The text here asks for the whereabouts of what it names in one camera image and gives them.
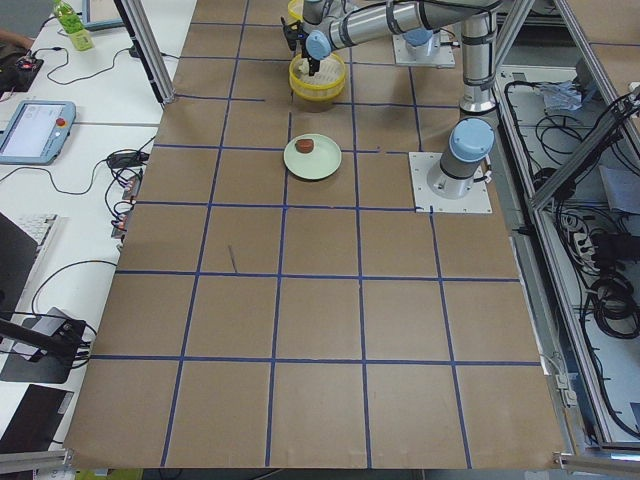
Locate light green plate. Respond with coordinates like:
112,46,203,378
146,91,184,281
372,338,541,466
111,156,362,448
283,133,342,180

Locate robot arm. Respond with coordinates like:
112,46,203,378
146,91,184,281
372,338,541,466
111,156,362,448
283,1,500,203

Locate brown steamed bun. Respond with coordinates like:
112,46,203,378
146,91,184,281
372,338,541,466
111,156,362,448
294,138,315,154

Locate white keyboard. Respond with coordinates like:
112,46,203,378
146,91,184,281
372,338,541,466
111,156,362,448
15,213,60,251

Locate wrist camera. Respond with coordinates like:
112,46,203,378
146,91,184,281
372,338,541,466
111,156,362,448
280,17,307,53

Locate left teach pendant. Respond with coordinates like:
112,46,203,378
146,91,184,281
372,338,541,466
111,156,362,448
1,100,76,166

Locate white steamed bun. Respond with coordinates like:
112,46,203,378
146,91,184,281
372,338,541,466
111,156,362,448
295,60,309,77

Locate yellow steamer lower layers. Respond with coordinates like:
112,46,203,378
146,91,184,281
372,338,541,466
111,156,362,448
288,54,347,113

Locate yellow steamer top layer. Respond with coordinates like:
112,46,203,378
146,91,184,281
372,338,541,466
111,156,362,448
287,0,304,22

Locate green drink bottle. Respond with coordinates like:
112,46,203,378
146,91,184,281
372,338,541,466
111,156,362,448
53,0,94,51

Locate black laptop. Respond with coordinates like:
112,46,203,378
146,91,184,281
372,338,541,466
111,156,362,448
0,215,38,321

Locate black power adapter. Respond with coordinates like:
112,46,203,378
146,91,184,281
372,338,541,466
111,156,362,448
106,151,149,169

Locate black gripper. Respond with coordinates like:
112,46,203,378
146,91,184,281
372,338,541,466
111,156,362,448
302,42,320,76

